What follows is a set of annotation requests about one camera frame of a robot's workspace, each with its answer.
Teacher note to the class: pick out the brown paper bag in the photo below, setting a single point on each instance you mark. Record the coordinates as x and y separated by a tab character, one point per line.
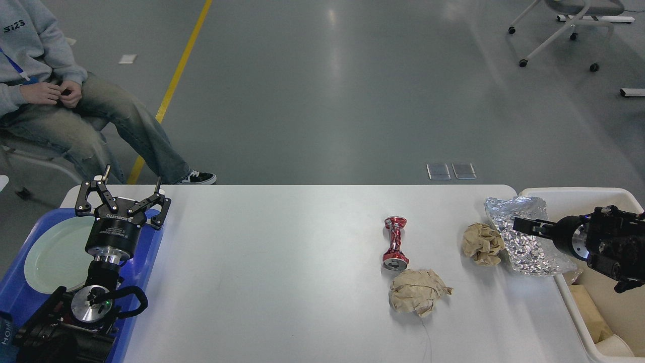
597	327

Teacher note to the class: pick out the small brown paper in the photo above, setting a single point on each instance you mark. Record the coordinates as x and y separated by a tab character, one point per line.
483	244

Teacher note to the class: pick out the floor outlet plate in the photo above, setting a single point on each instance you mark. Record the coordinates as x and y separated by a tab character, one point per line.
464	171
438	171

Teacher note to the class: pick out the left floor outlet plate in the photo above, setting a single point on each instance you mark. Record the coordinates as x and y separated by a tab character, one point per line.
438	171

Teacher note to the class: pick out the crushed red soda can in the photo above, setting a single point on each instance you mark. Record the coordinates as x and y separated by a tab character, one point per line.
394	259

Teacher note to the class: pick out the right floor outlet plate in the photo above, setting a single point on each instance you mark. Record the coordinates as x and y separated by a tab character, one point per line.
464	171

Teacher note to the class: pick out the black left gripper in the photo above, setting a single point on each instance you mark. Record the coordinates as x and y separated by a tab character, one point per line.
115	234

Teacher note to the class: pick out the beige plastic bin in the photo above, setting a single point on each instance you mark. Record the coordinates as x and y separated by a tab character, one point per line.
623	312

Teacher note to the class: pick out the brown paper ball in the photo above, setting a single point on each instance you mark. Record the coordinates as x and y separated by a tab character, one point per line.
417	291

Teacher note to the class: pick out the mint green plate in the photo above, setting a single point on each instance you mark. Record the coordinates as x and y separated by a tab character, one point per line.
58	257

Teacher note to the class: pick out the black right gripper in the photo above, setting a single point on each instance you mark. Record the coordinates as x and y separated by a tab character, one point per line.
569	234

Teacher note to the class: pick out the white bowl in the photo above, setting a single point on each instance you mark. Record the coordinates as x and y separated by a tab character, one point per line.
614	346

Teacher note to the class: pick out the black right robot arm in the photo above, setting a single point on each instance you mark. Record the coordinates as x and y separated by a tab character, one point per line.
609	240

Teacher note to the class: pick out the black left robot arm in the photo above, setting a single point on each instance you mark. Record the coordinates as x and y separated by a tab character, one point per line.
78	325

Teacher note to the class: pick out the white chair of person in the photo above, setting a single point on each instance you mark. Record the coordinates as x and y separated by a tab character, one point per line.
22	150

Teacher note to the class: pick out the seated person grey hoodie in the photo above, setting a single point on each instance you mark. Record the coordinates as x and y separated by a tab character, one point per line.
49	99

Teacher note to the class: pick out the silver foil bag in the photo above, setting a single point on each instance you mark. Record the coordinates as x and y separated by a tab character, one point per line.
531	255

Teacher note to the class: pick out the white floor bar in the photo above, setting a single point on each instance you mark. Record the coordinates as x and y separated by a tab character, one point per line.
624	92

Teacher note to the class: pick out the white desk foot bar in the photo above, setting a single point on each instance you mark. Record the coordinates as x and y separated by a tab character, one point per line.
612	19

